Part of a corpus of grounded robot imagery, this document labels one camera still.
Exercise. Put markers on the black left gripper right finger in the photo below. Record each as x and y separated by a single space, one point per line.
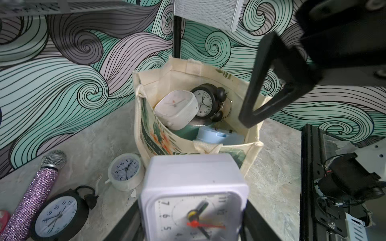
254 227

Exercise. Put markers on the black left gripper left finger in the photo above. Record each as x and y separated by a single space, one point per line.
129 228

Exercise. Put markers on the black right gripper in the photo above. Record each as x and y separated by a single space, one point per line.
336 33

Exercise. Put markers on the small pink square clock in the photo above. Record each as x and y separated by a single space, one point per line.
199 197

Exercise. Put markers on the black twin-bell alarm clock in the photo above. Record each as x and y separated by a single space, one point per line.
213 102

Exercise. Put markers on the blue square alarm clock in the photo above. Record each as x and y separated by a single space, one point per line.
219 136

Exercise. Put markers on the cream floral canvas bag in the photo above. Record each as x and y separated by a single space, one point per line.
154 138

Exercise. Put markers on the white square alarm clock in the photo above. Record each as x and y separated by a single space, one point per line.
177 109

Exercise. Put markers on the green round alarm clock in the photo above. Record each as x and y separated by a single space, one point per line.
190 131

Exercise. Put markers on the small white round clock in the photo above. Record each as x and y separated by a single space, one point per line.
126 172

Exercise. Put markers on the small black twin-bell clock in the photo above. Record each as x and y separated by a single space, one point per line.
64 215

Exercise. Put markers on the white bunny figurine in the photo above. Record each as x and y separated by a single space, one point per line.
4 219

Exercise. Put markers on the clear plastic wall holder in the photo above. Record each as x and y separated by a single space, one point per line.
220 14

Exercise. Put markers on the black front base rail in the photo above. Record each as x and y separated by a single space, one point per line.
320 219

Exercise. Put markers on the white slotted cable duct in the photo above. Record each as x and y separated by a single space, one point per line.
355 229

